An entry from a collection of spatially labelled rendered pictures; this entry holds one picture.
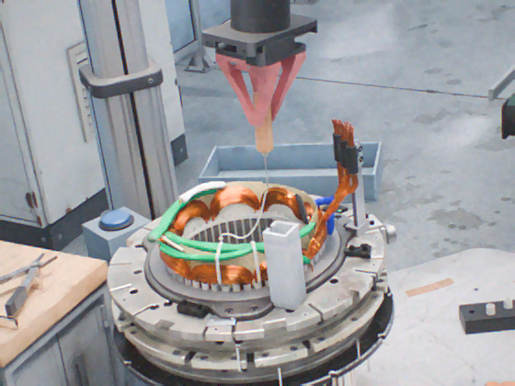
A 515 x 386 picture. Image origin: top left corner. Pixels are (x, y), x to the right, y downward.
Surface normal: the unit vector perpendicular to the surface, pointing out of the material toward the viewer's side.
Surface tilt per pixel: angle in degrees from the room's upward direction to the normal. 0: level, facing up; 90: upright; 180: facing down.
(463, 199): 0
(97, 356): 90
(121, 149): 90
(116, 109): 90
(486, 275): 0
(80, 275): 0
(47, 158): 90
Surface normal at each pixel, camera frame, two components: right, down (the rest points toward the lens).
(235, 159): -0.18, 0.46
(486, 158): -0.11, -0.89
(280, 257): -0.49, 0.44
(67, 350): 0.87, 0.13
